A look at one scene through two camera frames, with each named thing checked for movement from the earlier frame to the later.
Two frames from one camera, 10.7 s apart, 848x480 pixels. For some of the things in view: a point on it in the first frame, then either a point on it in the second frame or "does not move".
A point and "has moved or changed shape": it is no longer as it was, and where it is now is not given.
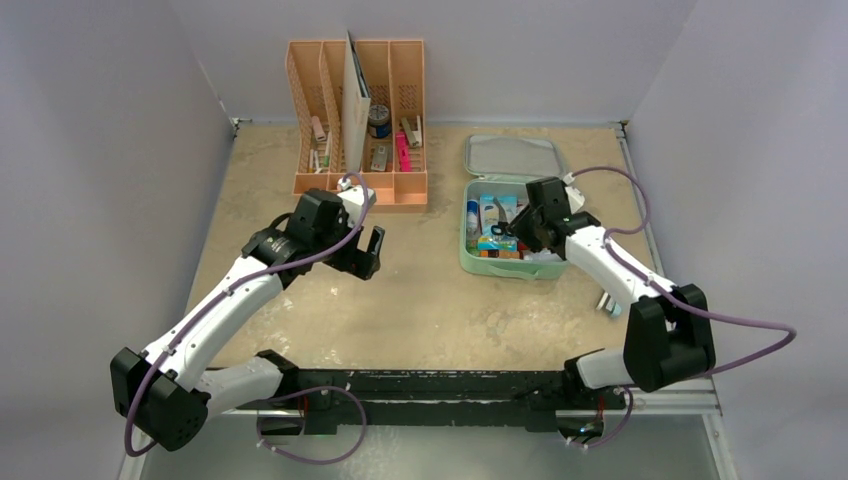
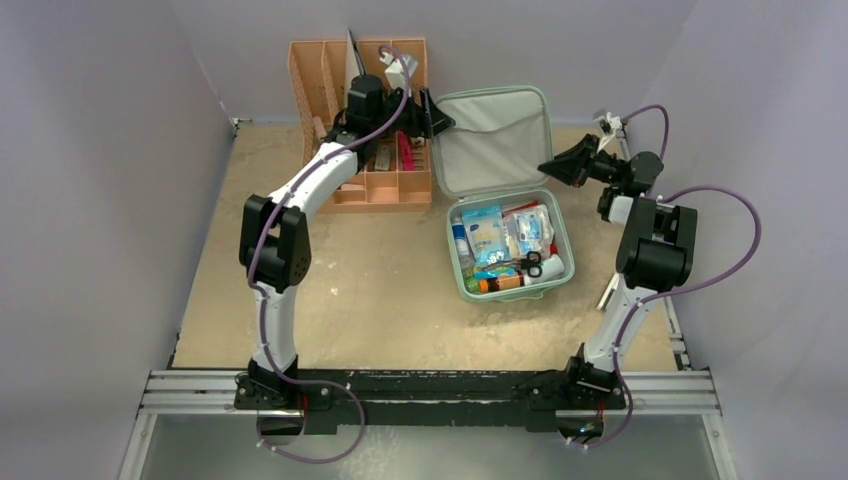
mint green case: [500, 166] has moved or changed shape
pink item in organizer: [404, 152] does not move
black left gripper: [360, 265] to [424, 120]
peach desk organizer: [393, 73] does not move
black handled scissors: [502, 227] to [532, 264]
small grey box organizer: [379, 157] does not move
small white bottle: [543, 255] to [552, 269]
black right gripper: [530, 228] to [585, 161]
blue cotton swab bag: [496, 212] to [487, 235]
